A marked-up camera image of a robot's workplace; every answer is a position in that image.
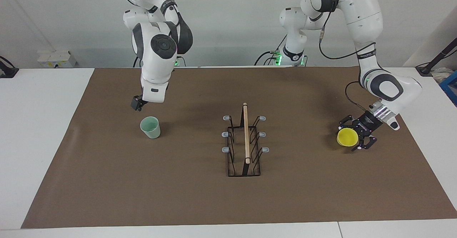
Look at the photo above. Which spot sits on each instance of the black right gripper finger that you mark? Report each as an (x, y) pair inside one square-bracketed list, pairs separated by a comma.
[(136, 104)]

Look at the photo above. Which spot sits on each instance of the white wall socket box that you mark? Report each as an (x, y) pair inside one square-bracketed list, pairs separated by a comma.
[(57, 59)]

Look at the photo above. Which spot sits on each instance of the brown table mat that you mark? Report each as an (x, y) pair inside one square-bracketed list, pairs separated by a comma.
[(178, 195)]

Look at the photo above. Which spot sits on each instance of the light green plastic cup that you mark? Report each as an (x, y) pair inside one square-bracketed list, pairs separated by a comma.
[(151, 131)]

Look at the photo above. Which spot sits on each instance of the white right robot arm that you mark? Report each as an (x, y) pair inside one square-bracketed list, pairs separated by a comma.
[(159, 63)]

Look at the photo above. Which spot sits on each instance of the blue crate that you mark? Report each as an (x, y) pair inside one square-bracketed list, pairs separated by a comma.
[(450, 88)]

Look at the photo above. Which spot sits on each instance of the black clamp mount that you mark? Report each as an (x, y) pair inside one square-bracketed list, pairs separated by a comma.
[(7, 70)]

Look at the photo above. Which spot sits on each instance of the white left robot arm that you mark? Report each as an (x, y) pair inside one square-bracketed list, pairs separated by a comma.
[(364, 16)]

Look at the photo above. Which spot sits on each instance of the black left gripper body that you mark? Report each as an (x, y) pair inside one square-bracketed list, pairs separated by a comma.
[(369, 122)]

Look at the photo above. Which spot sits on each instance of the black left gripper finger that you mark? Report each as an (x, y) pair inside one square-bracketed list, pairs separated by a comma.
[(348, 120), (367, 141)]

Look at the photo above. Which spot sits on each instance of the yellow plastic cup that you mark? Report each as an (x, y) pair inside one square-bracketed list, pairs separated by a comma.
[(347, 137)]

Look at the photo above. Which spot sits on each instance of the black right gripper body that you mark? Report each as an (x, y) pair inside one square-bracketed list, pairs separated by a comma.
[(143, 99)]

